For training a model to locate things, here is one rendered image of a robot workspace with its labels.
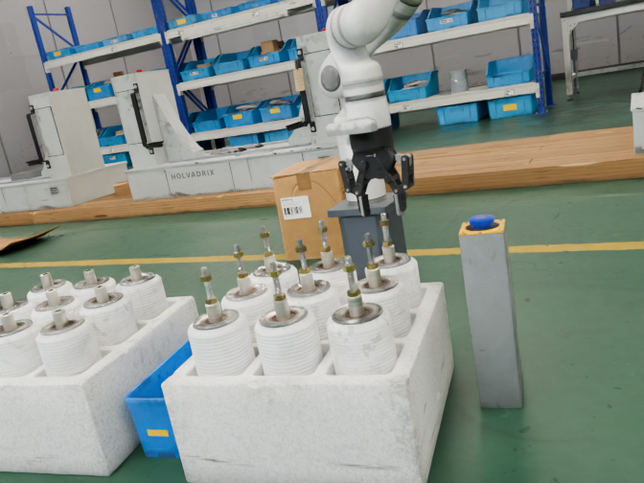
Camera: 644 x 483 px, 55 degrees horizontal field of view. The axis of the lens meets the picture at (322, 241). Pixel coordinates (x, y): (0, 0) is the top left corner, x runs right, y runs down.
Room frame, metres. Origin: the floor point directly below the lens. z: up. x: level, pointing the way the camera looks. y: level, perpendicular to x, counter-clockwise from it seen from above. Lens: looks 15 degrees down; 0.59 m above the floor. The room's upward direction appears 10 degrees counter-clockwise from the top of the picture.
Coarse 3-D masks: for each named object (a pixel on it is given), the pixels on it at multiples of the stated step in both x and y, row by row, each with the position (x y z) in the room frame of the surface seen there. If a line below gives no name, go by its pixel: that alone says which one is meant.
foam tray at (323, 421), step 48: (432, 288) 1.09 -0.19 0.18; (432, 336) 0.96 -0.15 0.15; (192, 384) 0.87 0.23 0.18; (240, 384) 0.84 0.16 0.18; (288, 384) 0.82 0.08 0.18; (336, 384) 0.79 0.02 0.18; (384, 384) 0.77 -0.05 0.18; (432, 384) 0.91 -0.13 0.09; (192, 432) 0.88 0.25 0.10; (240, 432) 0.85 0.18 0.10; (288, 432) 0.82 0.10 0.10; (336, 432) 0.79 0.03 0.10; (384, 432) 0.77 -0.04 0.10; (432, 432) 0.86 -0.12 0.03; (192, 480) 0.89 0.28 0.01; (240, 480) 0.86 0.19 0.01; (288, 480) 0.83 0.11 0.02; (336, 480) 0.80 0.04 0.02; (384, 480) 0.77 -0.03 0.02
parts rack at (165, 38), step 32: (160, 0) 6.79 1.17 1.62; (192, 0) 7.26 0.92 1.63; (288, 0) 6.07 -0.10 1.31; (320, 0) 5.92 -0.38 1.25; (352, 0) 6.39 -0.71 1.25; (544, 0) 5.55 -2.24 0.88; (160, 32) 6.80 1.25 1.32; (192, 32) 6.61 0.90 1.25; (224, 32) 7.12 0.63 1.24; (448, 32) 5.38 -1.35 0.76; (480, 32) 5.25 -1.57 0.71; (544, 32) 5.56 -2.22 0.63; (64, 64) 7.51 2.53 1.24; (288, 64) 6.12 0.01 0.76; (544, 64) 5.55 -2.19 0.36; (192, 96) 6.96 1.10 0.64; (448, 96) 5.41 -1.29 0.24; (480, 96) 5.28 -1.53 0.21; (192, 128) 6.86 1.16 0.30; (224, 128) 6.58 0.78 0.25; (256, 128) 6.36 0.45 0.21
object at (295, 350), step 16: (304, 320) 0.87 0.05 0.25; (256, 336) 0.89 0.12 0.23; (272, 336) 0.85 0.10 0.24; (288, 336) 0.85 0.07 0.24; (304, 336) 0.86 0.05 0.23; (272, 352) 0.85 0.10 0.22; (288, 352) 0.85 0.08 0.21; (304, 352) 0.85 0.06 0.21; (320, 352) 0.88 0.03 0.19; (272, 368) 0.86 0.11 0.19; (288, 368) 0.85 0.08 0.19; (304, 368) 0.85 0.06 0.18
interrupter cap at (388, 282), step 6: (384, 276) 0.99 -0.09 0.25; (390, 276) 0.98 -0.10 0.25; (360, 282) 0.99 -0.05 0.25; (366, 282) 0.98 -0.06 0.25; (384, 282) 0.97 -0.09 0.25; (390, 282) 0.96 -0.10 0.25; (396, 282) 0.95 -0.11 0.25; (360, 288) 0.95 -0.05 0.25; (366, 288) 0.95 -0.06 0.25; (372, 288) 0.94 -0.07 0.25; (378, 288) 0.94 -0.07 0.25; (384, 288) 0.93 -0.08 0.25; (390, 288) 0.93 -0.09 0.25
